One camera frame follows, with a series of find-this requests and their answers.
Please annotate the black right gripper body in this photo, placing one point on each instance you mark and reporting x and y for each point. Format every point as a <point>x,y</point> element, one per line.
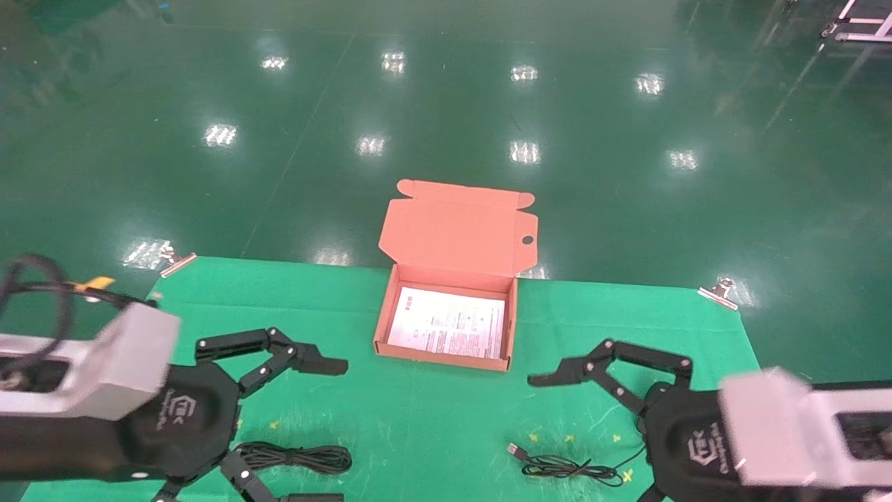
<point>686,446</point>

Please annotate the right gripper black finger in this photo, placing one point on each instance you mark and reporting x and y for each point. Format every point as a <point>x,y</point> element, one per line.
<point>651,495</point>
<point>575,371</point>

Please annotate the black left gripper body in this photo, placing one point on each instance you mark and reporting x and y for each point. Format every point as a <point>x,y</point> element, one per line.
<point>188,418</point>

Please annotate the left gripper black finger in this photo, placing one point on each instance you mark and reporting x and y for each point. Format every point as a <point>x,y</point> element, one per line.
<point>240,477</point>
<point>317,364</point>

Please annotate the orange cardboard box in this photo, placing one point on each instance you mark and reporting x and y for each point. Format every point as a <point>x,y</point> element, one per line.
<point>453,230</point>

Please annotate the green table mat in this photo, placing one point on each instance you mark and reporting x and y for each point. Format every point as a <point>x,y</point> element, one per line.
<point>418,432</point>

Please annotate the white printed paper sheet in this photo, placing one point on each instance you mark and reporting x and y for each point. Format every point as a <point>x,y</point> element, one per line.
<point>446,324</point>

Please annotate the silver binder clip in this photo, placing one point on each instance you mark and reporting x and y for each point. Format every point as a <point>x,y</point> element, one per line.
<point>178,263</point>
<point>718,294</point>

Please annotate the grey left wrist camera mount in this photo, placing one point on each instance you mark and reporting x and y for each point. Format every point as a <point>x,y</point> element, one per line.
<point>118,362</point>

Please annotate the white metal cart frame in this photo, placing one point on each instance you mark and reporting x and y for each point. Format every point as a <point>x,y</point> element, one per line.
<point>864,31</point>

